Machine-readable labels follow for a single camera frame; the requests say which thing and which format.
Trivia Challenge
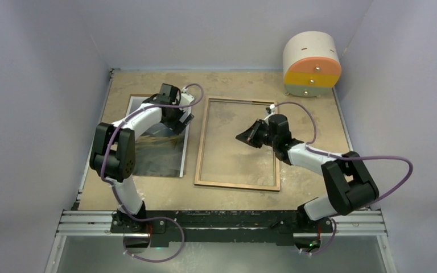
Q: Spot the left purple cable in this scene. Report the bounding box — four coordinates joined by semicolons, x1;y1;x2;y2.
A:
100;82;205;263

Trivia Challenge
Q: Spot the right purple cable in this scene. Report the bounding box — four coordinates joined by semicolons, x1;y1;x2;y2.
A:
269;101;414;257

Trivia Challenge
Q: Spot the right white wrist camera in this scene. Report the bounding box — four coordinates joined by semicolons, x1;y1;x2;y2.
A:
264;104;277;120

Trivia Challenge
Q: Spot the clear acrylic sheet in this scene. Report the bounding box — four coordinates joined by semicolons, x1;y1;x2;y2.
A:
200;100;277;187

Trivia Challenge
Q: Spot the round cream drawer cabinet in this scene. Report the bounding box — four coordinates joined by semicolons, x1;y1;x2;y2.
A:
282;31;342;97

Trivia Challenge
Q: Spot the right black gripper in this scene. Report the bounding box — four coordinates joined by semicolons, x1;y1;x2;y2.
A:
236;119;278;149

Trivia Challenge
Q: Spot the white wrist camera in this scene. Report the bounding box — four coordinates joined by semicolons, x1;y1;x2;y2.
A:
180;89;195;123
264;104;277;120

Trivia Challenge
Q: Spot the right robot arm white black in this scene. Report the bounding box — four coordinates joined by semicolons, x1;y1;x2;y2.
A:
236;114;379;231

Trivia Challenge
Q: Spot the black wooden picture frame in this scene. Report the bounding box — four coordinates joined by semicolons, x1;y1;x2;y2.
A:
194;96;282;192

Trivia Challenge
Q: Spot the mountain landscape photo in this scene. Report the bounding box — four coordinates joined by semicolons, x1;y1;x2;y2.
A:
125;96;191;179

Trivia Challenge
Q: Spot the purple cable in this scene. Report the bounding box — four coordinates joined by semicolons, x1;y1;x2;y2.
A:
269;101;414;257
100;82;205;263

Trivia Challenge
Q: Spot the brown backing board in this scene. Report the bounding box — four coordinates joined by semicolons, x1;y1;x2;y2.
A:
130;94;154;99

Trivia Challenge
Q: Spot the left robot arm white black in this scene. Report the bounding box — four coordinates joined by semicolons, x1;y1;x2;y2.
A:
89;84;204;233

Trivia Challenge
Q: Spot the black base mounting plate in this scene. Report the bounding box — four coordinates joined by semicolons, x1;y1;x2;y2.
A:
110;210;333;247

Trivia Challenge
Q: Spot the aluminium rail frame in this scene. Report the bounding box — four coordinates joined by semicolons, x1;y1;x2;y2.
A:
45;210;398;272

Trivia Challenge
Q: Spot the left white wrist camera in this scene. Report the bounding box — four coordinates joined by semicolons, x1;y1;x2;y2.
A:
180;89;195;123

